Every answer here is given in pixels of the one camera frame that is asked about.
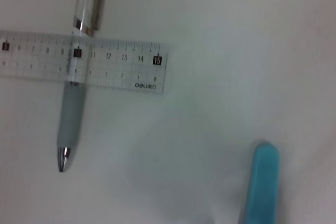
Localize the blue teal scissors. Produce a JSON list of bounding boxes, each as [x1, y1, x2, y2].
[[237, 141, 280, 224]]

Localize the clear plastic ruler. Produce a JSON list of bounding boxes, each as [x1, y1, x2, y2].
[[0, 29, 169, 96]]

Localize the grey silver pen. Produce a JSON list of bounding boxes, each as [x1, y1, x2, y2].
[[57, 0, 108, 174]]

